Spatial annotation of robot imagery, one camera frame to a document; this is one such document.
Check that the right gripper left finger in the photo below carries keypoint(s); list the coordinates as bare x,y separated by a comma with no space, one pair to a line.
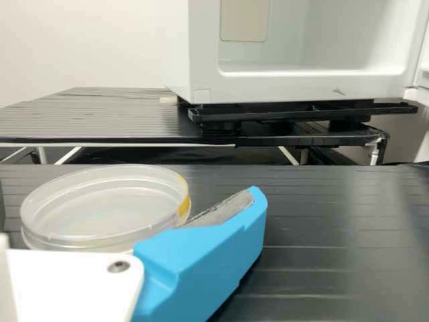
1,204

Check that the white incubator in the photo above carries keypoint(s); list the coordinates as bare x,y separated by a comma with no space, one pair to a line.
201,67

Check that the black platform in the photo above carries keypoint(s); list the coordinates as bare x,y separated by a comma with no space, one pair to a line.
335,234
100,117

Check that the black tray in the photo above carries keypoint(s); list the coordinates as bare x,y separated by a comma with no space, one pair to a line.
268,112

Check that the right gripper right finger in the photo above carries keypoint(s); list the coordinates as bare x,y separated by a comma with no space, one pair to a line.
207,255

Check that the petri dish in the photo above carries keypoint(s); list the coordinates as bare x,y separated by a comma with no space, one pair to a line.
100,201

